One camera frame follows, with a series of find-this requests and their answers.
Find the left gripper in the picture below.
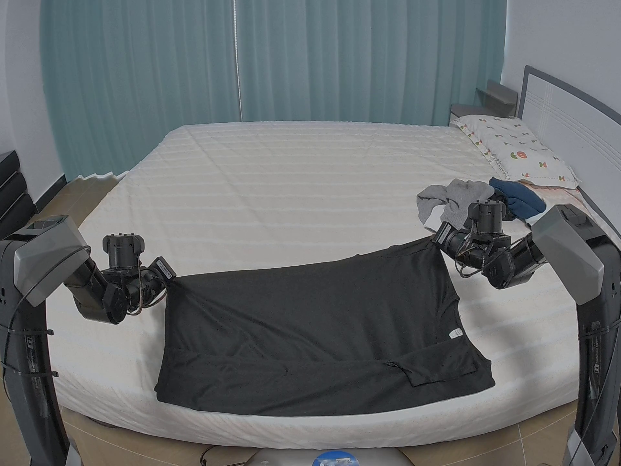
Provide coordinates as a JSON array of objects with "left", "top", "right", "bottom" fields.
[{"left": 140, "top": 256, "right": 176, "bottom": 305}]

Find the black T-shirt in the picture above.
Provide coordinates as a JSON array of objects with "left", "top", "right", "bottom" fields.
[{"left": 154, "top": 238, "right": 496, "bottom": 417}]

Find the grey bedside table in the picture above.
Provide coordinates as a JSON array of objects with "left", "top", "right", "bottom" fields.
[{"left": 450, "top": 80, "right": 519, "bottom": 125}]

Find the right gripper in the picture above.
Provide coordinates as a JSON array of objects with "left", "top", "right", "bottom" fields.
[{"left": 434, "top": 221, "right": 470, "bottom": 258}]

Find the bed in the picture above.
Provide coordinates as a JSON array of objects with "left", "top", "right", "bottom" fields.
[{"left": 41, "top": 65, "right": 621, "bottom": 448}]

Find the blue-green curtain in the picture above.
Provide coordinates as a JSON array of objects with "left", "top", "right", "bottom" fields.
[
  {"left": 235, "top": 0, "right": 507, "bottom": 127},
  {"left": 41, "top": 0, "right": 239, "bottom": 181}
]

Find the pile of clothes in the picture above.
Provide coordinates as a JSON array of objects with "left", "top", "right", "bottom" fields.
[{"left": 416, "top": 177, "right": 548, "bottom": 234}]

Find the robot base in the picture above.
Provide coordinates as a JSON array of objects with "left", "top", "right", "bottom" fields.
[{"left": 247, "top": 449, "right": 403, "bottom": 466}]

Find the white printed pillow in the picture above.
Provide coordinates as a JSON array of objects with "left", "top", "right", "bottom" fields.
[{"left": 450, "top": 115, "right": 582, "bottom": 190}]

